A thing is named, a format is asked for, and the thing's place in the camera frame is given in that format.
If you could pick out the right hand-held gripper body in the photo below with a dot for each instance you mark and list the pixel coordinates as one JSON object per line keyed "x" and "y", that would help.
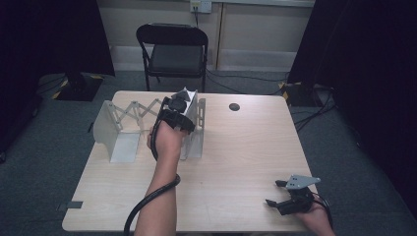
{"x": 298, "y": 200}

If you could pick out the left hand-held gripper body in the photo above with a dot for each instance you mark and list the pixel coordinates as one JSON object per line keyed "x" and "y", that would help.
{"x": 175, "y": 113}

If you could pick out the expandable metal book rack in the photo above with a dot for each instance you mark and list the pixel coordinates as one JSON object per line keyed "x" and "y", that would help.
{"x": 126, "y": 147}

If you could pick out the person's right hand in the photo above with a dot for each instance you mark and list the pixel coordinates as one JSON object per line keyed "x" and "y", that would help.
{"x": 316, "y": 218}

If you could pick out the person's left hand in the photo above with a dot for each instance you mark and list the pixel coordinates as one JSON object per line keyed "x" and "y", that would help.
{"x": 167, "y": 141}

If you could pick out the black folding chair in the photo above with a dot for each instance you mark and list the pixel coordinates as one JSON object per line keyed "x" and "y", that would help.
{"x": 175, "y": 59}

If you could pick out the black table grommet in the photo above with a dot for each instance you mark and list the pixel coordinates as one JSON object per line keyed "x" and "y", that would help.
{"x": 234, "y": 106}

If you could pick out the black stand base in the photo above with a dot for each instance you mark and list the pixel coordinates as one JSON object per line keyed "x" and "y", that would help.
{"x": 80, "y": 87}
{"x": 300, "y": 93}

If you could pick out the grey tape strip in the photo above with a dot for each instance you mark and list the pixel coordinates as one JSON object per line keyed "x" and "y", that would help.
{"x": 70, "y": 205}

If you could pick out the dark curtain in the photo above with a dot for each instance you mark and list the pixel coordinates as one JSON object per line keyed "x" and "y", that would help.
{"x": 367, "y": 65}
{"x": 39, "y": 49}

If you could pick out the white wall outlet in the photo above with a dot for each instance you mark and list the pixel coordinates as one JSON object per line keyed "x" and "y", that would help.
{"x": 201, "y": 6}

